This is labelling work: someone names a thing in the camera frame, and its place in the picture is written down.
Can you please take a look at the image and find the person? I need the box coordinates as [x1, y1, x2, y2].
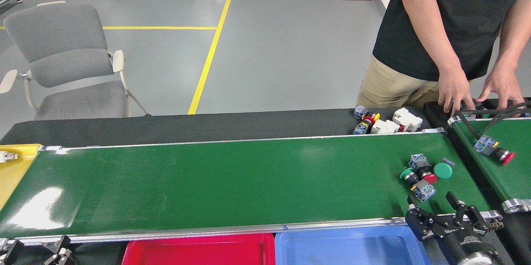
[356, 0, 531, 118]

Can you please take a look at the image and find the long green conveyor belt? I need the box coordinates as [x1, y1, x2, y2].
[0, 128, 503, 245]

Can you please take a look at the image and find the grey padded chair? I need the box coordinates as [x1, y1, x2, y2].
[0, 1, 151, 121]

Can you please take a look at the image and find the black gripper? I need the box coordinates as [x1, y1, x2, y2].
[404, 192, 504, 265]

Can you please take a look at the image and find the person's left hand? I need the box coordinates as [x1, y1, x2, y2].
[477, 66, 525, 110]

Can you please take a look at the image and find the black metal frame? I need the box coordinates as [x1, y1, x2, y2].
[453, 109, 482, 141]

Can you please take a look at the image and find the yellow push button switch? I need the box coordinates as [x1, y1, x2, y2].
[354, 105, 380, 122]

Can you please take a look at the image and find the red plastic tray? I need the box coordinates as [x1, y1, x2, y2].
[122, 233, 276, 265]

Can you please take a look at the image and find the short green conveyor belt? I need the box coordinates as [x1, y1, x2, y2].
[447, 115, 531, 214]

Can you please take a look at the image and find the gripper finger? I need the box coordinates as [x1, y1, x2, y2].
[45, 235, 72, 265]
[0, 240, 24, 265]

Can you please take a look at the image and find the yellow plastic tray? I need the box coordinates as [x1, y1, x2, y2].
[0, 144, 43, 212]

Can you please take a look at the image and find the black cable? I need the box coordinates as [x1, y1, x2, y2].
[479, 101, 531, 139]
[456, 107, 531, 117]

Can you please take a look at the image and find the person's right hand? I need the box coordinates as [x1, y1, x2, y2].
[438, 68, 477, 117]

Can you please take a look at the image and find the blue plastic tray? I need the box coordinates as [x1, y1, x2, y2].
[275, 224, 432, 265]

